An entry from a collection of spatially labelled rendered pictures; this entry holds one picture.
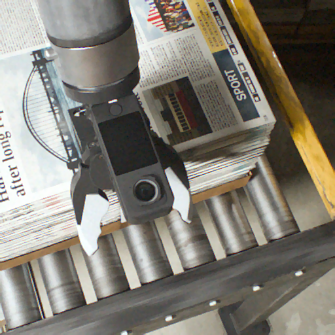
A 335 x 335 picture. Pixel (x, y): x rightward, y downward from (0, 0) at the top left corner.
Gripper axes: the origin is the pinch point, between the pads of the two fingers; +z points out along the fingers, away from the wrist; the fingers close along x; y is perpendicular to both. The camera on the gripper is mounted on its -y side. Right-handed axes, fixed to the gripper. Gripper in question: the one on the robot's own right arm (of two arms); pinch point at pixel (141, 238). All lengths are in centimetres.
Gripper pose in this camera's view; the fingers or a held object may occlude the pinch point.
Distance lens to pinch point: 67.8
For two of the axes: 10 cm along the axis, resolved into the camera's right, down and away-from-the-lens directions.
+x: -9.5, 3.0, -1.0
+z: 1.8, 7.6, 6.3
